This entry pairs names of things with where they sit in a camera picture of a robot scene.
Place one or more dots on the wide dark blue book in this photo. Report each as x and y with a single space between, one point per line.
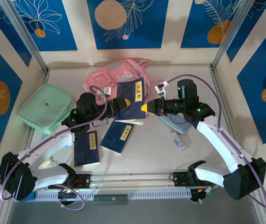
130 91

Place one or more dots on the light blue pencil case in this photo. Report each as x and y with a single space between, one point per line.
177 123

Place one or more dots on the pink student backpack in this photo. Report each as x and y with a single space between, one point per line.
109 74

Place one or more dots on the narrow dark blue book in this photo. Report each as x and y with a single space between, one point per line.
87 149

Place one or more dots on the small white tube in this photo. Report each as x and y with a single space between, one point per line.
178 141

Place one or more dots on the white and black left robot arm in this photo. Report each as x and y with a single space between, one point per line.
53 142

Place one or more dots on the mint green zip pouch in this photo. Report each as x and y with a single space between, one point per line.
41 105

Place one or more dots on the black connector board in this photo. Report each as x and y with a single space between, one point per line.
67 194
197 197

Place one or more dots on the dark grey rectangular device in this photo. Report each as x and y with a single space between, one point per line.
110 199

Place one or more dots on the small blue block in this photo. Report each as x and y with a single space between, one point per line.
30 198

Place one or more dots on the aluminium front rail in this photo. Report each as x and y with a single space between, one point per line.
135 179

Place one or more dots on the aluminium frame post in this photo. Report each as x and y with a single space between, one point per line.
25 35
231 32

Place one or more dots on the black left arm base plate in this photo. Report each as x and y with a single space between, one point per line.
83 180

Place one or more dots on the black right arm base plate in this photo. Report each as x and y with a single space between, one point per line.
180 178

